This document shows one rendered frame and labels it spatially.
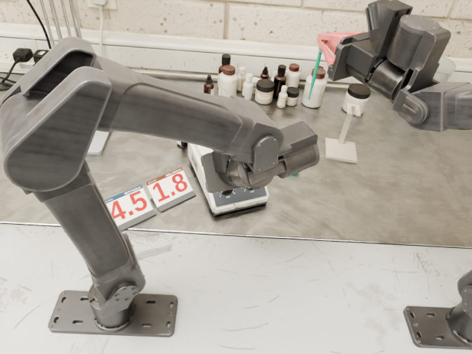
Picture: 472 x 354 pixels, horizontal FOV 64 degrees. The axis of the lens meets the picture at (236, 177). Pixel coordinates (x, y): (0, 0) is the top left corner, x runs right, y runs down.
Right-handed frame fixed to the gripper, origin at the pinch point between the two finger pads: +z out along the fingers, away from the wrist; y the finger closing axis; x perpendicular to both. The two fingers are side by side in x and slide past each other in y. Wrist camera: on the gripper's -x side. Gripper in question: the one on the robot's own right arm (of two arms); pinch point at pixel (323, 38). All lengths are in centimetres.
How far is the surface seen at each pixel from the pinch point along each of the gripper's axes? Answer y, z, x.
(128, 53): 18, 60, 27
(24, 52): 46, 74, 28
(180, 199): 29.5, 2.3, 32.5
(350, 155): -15.7, -4.8, 32.0
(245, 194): 17.9, -5.6, 29.1
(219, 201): 23.8, -4.6, 29.2
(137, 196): 38.0, 5.2, 30.0
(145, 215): 38.0, 1.4, 32.4
